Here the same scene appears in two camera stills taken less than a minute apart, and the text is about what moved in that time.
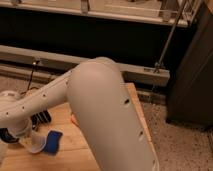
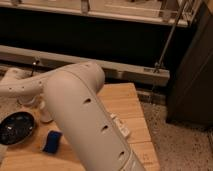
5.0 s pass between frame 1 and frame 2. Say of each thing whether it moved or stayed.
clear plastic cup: moved
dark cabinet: stayed
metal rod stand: stayed
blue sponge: stayed
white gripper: moved
